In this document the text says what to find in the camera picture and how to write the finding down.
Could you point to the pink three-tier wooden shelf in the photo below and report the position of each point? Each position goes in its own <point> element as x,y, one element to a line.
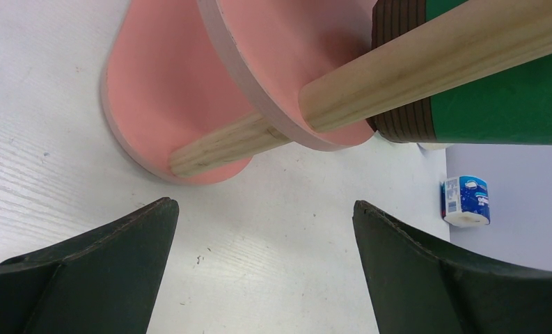
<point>193,90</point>

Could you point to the blue white packaged roll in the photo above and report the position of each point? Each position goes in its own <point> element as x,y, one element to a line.
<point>434,146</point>

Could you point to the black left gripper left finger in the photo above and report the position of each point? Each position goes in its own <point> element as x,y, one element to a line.
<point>105,280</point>

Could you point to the blue Tempo packaged roll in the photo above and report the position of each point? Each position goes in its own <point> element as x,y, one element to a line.
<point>465,202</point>

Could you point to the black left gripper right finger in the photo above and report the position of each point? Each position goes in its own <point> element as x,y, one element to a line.
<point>419,283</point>

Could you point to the green brown roll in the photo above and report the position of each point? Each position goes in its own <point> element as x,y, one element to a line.
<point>509,107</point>

